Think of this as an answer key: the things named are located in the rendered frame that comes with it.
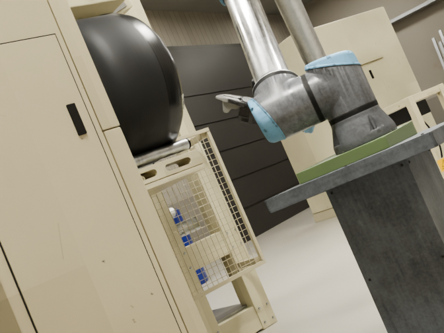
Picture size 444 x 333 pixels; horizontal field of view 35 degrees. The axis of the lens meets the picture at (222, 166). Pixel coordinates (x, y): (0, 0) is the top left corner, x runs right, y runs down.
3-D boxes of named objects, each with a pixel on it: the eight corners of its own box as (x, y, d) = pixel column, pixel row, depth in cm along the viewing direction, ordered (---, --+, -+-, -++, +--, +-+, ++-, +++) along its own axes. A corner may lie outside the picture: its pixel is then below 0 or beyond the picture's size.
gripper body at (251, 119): (235, 121, 259) (267, 128, 259) (240, 99, 256) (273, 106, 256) (236, 115, 266) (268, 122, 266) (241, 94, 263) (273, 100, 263)
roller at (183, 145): (109, 160, 247) (107, 170, 249) (116, 168, 244) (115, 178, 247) (185, 135, 268) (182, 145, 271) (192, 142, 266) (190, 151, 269)
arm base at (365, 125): (404, 124, 208) (390, 94, 208) (388, 133, 191) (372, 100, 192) (347, 148, 217) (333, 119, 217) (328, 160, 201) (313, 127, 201)
